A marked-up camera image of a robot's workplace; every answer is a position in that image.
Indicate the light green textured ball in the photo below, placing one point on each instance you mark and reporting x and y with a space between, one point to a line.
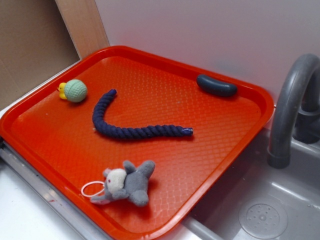
75 91

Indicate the red plastic tray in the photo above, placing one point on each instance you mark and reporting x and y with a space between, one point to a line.
58 139

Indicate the dark grey oblong sausage toy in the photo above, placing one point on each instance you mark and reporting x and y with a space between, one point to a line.
216 87

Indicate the grey plush elephant toy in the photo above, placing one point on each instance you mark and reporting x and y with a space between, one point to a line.
127 183

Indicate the small yellow rubber duck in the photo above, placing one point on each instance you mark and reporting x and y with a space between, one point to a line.
61 90

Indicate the white elastic loop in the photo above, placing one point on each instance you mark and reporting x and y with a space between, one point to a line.
92 189

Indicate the grey plastic sink basin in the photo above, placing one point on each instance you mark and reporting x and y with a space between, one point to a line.
254 201

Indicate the wooden plank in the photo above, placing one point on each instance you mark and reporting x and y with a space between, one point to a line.
84 25

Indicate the grey plastic faucet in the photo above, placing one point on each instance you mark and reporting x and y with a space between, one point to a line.
297 113

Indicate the brown cardboard panel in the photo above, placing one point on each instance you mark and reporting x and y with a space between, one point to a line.
34 46

